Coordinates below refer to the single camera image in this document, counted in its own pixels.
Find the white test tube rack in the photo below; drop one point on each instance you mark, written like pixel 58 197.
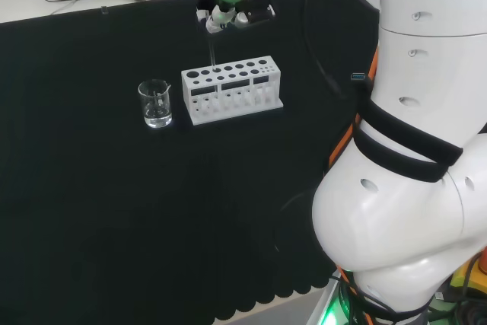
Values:
pixel 232 112

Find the black bench cloth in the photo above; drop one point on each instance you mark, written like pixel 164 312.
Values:
pixel 114 207

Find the clear glass beaker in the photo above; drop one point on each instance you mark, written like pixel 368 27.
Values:
pixel 158 119

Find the blue USB plug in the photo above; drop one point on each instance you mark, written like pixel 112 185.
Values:
pixel 358 76

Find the clear cloth clip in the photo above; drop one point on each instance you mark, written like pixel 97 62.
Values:
pixel 103 10

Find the clear glass rod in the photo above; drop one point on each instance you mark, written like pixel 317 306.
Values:
pixel 212 55

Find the yellow stop button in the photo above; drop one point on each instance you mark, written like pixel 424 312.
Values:
pixel 462 277

